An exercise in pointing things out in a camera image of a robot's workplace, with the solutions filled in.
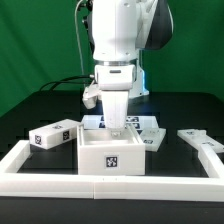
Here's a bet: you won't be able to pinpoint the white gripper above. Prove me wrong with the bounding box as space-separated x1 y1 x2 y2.
95 65 135 128

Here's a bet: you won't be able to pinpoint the white small door panel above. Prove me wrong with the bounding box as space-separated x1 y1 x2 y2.
140 128 166 152

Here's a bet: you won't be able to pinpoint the white cabinet body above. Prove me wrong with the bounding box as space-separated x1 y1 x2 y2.
77 124 145 175

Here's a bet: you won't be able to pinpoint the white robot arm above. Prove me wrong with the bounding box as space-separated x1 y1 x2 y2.
91 0 173 131

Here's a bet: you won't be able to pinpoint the white flat panel four tags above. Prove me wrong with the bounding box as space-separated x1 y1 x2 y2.
82 115 158 130

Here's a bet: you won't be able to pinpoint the white closed box with tags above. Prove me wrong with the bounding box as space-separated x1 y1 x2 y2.
29 119 80 150

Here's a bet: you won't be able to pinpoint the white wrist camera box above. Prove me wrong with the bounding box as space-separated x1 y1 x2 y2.
82 84 101 109

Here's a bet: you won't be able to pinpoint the black cable bundle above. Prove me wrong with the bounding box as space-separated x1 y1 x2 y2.
39 75 98 92

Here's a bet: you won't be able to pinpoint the white U-shaped frame fence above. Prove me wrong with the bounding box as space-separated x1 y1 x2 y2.
0 140 224 202

